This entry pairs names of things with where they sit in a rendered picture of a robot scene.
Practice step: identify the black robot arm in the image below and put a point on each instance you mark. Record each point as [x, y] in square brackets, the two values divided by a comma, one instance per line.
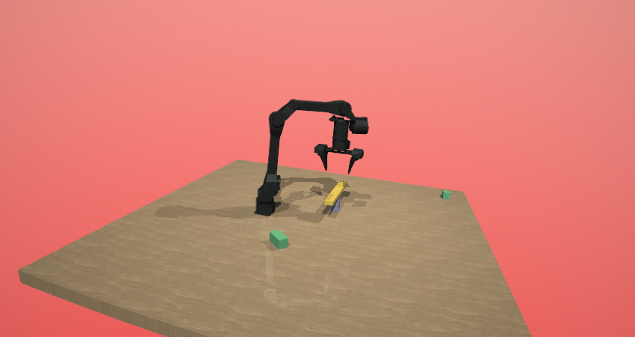
[358, 125]

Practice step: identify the yellow bar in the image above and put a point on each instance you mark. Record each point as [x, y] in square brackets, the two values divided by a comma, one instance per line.
[333, 196]

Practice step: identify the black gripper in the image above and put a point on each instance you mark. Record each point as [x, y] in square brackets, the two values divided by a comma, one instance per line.
[339, 143]

